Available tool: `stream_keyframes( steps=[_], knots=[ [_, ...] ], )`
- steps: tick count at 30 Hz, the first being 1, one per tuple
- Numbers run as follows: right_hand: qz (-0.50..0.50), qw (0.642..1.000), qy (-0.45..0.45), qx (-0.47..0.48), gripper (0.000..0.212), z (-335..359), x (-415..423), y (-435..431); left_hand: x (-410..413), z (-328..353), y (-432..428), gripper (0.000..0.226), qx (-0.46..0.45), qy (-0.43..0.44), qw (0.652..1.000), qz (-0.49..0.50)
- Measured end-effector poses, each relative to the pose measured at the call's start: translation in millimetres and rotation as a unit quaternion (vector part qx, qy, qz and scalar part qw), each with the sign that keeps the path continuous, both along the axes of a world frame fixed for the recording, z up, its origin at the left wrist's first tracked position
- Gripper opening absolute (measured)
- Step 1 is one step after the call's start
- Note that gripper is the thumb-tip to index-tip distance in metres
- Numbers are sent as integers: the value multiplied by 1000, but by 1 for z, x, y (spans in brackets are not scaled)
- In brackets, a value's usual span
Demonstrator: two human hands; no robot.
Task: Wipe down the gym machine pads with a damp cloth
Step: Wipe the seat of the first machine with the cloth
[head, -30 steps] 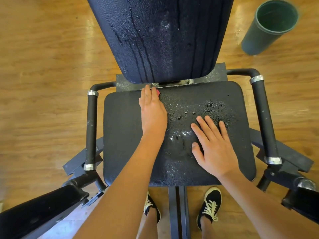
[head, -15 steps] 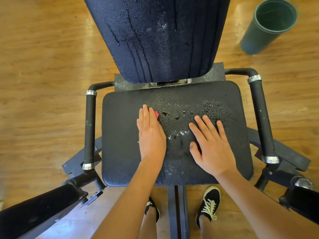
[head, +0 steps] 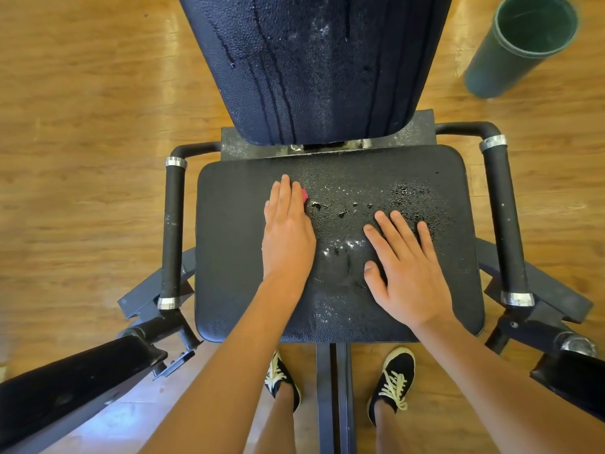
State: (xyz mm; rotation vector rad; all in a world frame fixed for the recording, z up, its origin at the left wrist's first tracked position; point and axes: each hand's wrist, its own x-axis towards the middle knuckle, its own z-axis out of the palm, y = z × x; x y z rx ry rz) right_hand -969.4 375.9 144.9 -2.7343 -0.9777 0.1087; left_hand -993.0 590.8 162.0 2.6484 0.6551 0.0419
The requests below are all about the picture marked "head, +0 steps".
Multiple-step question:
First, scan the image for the person's left hand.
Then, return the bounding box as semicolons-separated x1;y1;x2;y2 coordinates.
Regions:
261;173;318;289

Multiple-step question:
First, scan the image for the person's right hand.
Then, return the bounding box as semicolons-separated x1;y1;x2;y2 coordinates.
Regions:
363;209;455;329

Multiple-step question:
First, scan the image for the person's left forearm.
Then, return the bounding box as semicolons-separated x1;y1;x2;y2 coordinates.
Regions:
137;274;304;454

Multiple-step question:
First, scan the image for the person's right forearm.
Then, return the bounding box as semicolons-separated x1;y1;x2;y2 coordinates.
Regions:
411;311;605;454

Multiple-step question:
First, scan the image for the person's right black shoe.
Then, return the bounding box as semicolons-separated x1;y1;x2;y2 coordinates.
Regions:
367;347;417;428

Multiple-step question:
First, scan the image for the person's black shoe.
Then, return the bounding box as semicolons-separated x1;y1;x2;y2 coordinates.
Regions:
367;347;417;428
263;351;303;413

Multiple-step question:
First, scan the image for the person's left black shoe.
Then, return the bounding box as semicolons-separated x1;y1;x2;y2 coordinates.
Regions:
263;351;303;413

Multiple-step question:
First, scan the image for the person's right leg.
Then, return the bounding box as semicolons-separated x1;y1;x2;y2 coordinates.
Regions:
373;406;408;454

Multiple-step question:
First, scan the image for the person's leg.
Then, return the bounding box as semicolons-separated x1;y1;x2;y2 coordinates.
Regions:
253;383;299;454
373;406;408;454

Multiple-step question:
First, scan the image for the person's left leg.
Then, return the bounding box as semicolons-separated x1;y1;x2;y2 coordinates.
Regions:
253;383;299;454

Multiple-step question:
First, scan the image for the dark green plastic bucket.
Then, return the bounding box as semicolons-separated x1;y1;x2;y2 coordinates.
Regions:
463;0;580;99

